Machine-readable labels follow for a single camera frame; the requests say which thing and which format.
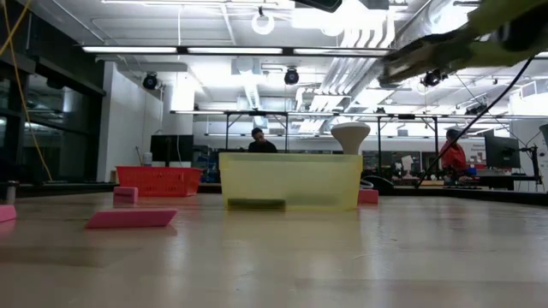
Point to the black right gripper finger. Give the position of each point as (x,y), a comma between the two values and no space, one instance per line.
(522,32)

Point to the pink eraser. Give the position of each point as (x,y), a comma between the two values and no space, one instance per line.
(6,213)
(125,195)
(368,197)
(130,218)

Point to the black computer monitor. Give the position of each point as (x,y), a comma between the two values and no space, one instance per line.
(502,152)
(171,147)

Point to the person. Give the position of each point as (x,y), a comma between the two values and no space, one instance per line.
(454,158)
(262,146)

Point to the white LED light bar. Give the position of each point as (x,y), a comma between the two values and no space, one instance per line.
(235,50)
(128,49)
(338,51)

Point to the white mushroom table lamp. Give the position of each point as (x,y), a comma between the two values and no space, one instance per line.
(350,134)

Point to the yellow translucent plastic bin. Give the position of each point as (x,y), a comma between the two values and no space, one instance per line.
(291,179)

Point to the red mesh plastic basket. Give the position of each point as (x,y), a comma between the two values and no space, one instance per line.
(158,181)

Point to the white bottle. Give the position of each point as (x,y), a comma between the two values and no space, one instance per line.
(147,159)

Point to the black ceiling camera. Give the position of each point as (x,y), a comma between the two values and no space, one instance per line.
(150,81)
(432,78)
(291,76)

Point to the black aluminium rig frame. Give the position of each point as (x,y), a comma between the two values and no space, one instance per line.
(492,197)

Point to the black background rig frame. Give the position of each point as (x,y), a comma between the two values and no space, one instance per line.
(257,113)

